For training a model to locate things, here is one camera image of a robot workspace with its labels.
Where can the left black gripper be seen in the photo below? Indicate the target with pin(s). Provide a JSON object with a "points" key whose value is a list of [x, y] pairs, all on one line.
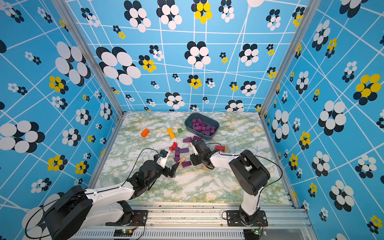
{"points": [[168, 172]]}

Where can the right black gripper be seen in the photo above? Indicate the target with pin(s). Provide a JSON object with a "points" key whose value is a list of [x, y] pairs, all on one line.
{"points": [[193, 158]]}

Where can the purple tall triangle brick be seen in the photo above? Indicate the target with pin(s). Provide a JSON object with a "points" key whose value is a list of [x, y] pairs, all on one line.
{"points": [[187, 140]]}

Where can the purple long brick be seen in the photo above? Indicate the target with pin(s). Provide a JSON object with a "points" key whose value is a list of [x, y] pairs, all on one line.
{"points": [[186, 164]]}

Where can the yellow long brick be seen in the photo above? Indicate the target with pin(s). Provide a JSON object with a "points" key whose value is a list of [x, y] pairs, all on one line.
{"points": [[171, 133]]}

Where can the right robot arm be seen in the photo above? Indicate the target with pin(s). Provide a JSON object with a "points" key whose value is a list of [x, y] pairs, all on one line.
{"points": [[250, 173]]}

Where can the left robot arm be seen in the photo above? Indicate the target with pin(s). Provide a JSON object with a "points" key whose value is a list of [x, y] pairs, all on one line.
{"points": [[81, 208]]}

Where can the dark teal storage bin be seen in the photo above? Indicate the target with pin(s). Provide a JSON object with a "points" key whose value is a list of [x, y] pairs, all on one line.
{"points": [[195, 128]]}

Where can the natural wood large brick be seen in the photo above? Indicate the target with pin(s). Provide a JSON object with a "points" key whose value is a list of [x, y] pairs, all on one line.
{"points": [[205, 167]]}

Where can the red arch brick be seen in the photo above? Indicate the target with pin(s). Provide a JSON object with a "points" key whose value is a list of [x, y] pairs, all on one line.
{"points": [[174, 145]]}

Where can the orange brick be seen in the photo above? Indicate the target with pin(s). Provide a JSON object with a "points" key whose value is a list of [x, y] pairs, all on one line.
{"points": [[145, 132]]}

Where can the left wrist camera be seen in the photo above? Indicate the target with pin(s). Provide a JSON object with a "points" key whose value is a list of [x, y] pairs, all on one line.
{"points": [[163, 158]]}

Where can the aluminium front rail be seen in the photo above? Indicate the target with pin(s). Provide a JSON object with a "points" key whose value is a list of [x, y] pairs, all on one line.
{"points": [[189, 221]]}

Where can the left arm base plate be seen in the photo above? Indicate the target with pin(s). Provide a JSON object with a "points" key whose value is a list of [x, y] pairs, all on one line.
{"points": [[134, 218]]}

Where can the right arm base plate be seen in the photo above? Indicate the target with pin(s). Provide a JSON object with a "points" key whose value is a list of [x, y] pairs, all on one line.
{"points": [[240, 219]]}

